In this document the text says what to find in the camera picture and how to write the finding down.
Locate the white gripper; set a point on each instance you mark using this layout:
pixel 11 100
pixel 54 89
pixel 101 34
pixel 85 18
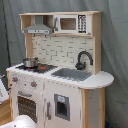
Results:
pixel 3 92

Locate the white oven door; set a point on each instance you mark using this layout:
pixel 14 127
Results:
pixel 27 102

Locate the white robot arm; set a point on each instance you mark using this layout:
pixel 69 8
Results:
pixel 22 121

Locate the wooden toy kitchen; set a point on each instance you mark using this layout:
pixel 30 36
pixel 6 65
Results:
pixel 61 50

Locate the left stove knob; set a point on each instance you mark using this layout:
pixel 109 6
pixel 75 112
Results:
pixel 15 79

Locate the stove knob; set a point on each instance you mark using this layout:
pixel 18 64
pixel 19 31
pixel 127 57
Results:
pixel 33 84
pixel 15 79

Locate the right stove knob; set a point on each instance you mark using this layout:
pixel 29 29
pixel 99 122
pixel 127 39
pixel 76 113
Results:
pixel 33 84

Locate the silver toy pot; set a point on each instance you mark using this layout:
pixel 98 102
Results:
pixel 30 62

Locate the black toy stovetop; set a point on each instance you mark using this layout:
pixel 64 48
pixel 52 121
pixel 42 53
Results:
pixel 40 68

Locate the white cabinet door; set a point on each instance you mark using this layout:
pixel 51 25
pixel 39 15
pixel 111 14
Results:
pixel 63 106

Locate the grey toy sink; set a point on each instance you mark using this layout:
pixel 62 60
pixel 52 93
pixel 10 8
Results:
pixel 72 74

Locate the grey range hood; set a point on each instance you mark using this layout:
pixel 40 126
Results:
pixel 38 27

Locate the black toy faucet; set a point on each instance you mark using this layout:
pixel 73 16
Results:
pixel 81 64

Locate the toy microwave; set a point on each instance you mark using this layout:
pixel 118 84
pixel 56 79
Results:
pixel 74 24

